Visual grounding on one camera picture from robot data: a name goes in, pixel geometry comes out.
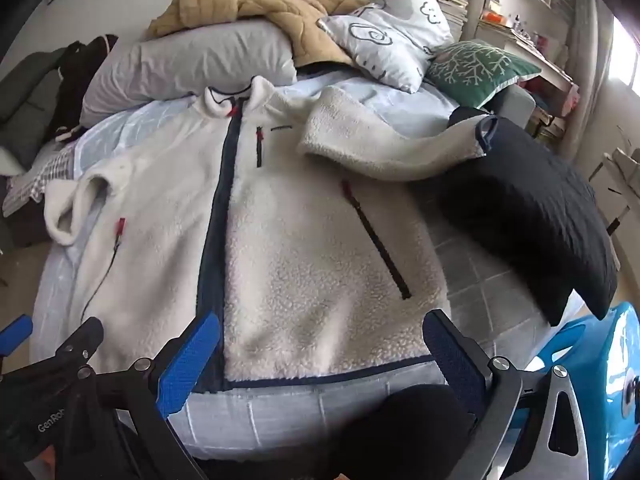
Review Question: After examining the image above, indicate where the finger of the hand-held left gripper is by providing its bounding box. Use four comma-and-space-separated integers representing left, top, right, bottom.
0, 315, 34, 358
50, 316, 105, 376

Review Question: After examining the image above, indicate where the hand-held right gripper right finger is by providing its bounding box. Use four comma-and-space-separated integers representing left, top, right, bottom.
421, 308, 588, 480

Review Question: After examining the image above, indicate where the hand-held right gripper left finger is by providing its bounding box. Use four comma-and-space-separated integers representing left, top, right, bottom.
112, 310, 223, 480

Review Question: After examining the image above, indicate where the white fleece jacket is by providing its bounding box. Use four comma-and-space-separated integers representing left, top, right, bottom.
44, 76, 501, 393

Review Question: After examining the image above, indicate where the bed with light blue sheet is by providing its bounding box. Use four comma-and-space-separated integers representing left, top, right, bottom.
30, 67, 586, 461

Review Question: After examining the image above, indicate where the blue plastic stool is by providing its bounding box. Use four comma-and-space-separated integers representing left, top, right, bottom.
515, 301, 640, 480

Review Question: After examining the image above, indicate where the checked cloth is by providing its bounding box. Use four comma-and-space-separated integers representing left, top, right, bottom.
2, 142, 83, 218

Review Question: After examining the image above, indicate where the black quilted cushion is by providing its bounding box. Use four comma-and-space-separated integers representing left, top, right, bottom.
435, 107, 620, 328

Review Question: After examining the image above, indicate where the dark grey jacket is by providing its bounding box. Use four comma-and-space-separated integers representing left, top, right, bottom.
0, 45, 71, 161

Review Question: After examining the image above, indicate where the black garment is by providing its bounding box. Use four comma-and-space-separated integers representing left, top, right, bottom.
47, 35, 119, 141

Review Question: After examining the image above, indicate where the white wooden furniture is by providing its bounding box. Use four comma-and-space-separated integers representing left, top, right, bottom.
590, 145, 640, 236

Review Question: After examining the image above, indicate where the green patterned cushion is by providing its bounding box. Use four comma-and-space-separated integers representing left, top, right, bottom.
425, 40, 542, 110

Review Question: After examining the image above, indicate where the grey pillow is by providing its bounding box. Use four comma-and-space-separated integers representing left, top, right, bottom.
80, 21, 298, 127

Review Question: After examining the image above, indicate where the cluttered desk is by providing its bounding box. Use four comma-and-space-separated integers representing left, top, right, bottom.
475, 15, 581, 151

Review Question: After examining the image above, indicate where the white printed pillow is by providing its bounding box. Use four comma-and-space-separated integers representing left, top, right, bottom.
317, 0, 453, 95

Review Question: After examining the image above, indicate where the window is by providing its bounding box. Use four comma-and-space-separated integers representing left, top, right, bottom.
607, 12, 640, 96

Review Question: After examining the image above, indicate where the stack of books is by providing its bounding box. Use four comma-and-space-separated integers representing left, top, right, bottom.
430, 0, 471, 23

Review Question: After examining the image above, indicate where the tan quilted blanket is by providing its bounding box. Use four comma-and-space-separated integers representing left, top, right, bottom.
145, 0, 373, 68

